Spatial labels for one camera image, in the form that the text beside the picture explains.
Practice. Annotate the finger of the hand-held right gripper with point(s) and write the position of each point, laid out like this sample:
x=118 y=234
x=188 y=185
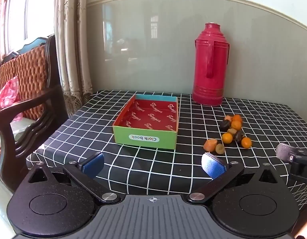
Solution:
x=285 y=151

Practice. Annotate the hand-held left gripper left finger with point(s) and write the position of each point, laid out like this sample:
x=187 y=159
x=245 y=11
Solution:
x=95 y=165

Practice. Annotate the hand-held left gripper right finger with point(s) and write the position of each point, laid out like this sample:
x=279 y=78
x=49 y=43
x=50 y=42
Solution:
x=213 y=166

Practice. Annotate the olive brown fruit piece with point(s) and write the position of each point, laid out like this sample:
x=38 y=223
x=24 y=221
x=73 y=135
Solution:
x=220 y=148

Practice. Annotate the orange carrot piece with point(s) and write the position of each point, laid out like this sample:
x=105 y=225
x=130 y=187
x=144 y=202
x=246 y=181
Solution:
x=210 y=145

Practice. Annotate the small orange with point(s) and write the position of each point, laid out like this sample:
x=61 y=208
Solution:
x=236 y=125
x=227 y=138
x=246 y=142
x=237 y=117

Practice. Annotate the small tan fruit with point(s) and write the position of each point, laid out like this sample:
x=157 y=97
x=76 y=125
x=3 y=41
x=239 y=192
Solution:
x=227 y=117
x=232 y=131

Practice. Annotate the green and red cardboard box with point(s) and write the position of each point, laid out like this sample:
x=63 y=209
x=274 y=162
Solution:
x=143 y=119

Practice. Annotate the black white checked tablecloth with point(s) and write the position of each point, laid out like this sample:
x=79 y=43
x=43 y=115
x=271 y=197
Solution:
x=143 y=164

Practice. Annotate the red thermos flask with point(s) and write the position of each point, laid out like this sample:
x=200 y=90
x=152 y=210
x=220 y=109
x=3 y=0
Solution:
x=210 y=62

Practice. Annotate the wooden armchair with woven cushion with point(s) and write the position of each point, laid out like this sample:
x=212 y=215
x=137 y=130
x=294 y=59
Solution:
x=31 y=79

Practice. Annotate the pink plastic bag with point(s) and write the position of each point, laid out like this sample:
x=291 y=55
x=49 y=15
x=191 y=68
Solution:
x=5 y=94

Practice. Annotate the beige lace curtain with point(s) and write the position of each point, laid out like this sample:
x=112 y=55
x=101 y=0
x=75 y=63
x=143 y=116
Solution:
x=73 y=42

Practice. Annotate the window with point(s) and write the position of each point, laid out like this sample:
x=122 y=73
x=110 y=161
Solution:
x=19 y=10

